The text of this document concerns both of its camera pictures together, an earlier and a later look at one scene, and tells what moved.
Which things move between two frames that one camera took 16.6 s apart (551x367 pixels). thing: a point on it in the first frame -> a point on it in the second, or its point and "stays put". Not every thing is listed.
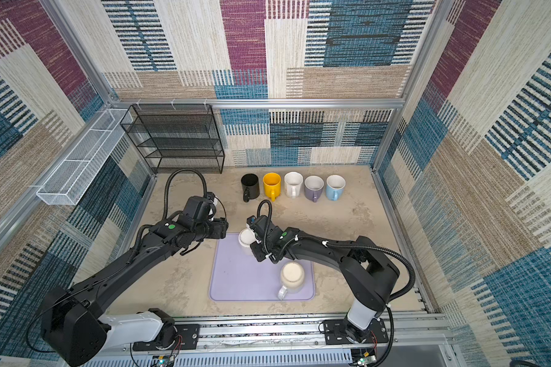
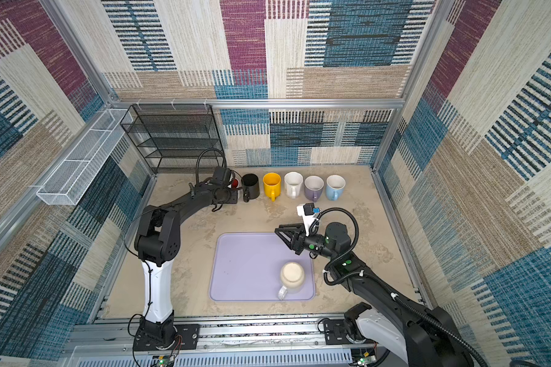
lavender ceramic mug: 313,186 stays put
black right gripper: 259,255 -> 298,236
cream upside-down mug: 292,277 stays put
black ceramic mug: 250,186 stays put
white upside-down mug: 247,237 -> 236,183
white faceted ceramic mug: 293,183 stays put
